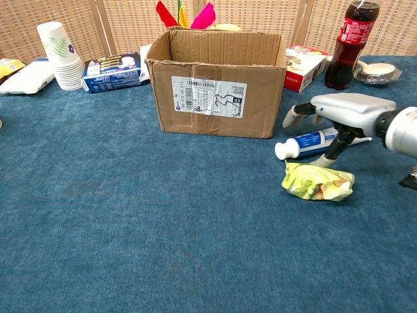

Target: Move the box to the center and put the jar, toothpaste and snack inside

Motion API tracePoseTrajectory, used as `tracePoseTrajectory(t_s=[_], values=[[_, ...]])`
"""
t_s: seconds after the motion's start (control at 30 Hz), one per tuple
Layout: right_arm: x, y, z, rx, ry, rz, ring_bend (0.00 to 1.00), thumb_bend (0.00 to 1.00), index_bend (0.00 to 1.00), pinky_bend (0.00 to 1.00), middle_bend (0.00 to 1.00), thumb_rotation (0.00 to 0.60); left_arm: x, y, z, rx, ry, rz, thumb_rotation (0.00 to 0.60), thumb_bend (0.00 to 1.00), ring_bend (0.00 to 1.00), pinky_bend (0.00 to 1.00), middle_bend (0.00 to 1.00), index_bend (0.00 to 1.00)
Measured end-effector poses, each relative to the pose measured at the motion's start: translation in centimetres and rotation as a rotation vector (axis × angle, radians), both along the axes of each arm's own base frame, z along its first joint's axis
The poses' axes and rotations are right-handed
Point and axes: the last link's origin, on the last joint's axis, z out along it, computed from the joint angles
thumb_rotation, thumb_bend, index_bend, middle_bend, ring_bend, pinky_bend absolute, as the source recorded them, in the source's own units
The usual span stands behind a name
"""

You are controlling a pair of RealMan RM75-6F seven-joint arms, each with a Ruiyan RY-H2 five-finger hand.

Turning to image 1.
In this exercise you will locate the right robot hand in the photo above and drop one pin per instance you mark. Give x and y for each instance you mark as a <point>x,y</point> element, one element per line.
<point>352,107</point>

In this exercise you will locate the white blue toothpaste tube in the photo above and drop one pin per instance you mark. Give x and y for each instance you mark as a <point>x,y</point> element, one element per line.
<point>306,143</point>

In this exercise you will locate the brown cardboard box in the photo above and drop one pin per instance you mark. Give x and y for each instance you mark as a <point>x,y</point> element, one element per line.
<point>260,98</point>

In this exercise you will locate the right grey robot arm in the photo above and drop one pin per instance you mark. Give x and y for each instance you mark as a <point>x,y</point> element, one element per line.
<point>404,128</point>

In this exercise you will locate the red and white box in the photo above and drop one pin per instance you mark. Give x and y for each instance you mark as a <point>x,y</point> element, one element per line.
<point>303,70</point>

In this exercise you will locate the foil wrapped white round container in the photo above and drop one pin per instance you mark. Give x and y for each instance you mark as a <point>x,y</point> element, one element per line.
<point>378,73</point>

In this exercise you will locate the cola bottle with red cap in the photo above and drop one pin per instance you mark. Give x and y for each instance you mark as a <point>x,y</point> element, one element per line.
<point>350,39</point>

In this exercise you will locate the yellow snack packet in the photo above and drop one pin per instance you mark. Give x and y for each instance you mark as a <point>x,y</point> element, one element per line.
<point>316,182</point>

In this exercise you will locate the yellow plush toy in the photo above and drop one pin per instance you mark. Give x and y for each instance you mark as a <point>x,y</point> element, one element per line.
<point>226,27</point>

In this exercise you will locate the pink red paper flower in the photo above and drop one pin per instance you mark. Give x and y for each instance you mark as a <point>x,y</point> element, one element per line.
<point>203,16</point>

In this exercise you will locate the clear wrapped white tissue pack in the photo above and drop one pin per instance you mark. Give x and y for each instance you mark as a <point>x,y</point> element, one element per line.
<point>145,63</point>

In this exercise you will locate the woven folding screen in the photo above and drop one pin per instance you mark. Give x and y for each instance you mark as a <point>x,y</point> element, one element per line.
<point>130,23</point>

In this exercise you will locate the dark blue printed pack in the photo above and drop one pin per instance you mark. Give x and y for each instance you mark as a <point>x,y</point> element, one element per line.
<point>110,71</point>

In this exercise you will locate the blue table carpet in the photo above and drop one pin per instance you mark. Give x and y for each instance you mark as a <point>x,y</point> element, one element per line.
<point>130,212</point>

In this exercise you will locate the stack of paper cups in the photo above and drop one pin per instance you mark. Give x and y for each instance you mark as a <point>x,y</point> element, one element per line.
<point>63,58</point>

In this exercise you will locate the white pouch with blue label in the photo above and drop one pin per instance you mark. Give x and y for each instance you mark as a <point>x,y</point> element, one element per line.
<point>29,78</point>

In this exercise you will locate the orange brown snack packet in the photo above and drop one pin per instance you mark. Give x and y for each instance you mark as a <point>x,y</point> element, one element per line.
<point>9,66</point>

